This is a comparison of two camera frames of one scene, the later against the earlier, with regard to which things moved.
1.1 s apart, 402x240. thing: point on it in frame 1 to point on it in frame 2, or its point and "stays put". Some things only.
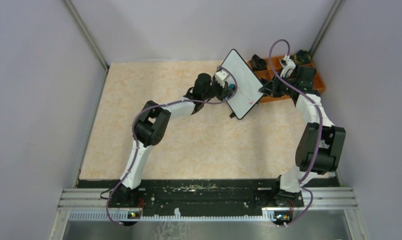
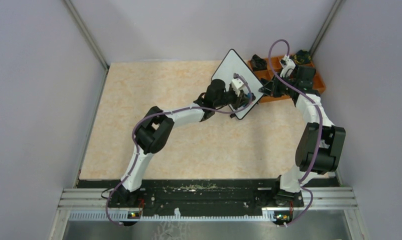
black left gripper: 224,90 to 240,101
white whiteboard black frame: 249,92 stays put
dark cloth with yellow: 302,56 stays put
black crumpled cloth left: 258,63 stays put
